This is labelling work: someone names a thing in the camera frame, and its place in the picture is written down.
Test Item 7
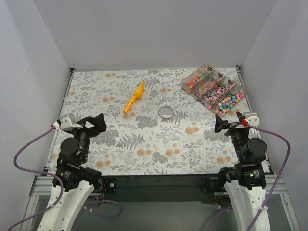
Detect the purple cable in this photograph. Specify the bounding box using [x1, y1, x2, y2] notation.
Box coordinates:
[7, 126, 122, 231]
[211, 124, 291, 231]

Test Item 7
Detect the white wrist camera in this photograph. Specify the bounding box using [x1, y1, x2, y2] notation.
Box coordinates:
[51, 113, 83, 131]
[242, 112, 260, 127]

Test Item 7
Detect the silver round jar lid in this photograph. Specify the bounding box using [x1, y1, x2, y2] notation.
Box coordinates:
[158, 105, 174, 119]

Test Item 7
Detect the yellow plastic scoop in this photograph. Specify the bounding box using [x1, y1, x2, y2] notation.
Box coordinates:
[124, 81, 145, 114]

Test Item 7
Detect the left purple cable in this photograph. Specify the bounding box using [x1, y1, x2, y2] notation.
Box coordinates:
[7, 126, 122, 231]

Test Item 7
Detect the clear plastic jar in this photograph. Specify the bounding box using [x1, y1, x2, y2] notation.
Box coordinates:
[150, 83, 166, 102]

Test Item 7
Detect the clear compartment candy box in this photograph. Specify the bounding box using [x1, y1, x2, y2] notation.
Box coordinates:
[181, 64, 247, 117]

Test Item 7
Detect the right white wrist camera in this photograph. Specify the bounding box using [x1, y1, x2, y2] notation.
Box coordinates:
[242, 112, 260, 127]

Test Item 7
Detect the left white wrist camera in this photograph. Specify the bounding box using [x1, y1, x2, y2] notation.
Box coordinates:
[51, 113, 83, 131]

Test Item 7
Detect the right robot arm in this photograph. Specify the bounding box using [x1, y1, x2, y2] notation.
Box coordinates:
[214, 112, 270, 231]

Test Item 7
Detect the floral patterned table mat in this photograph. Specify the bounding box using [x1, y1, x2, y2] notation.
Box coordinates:
[63, 69, 238, 175]

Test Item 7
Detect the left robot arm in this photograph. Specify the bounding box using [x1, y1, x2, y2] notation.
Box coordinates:
[38, 113, 106, 231]

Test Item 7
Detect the aluminium frame rail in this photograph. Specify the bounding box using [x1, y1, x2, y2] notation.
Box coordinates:
[24, 174, 300, 231]

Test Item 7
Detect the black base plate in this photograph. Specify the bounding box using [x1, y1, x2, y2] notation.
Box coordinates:
[102, 174, 227, 203]

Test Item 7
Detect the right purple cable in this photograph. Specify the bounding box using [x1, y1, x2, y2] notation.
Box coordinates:
[211, 124, 291, 231]

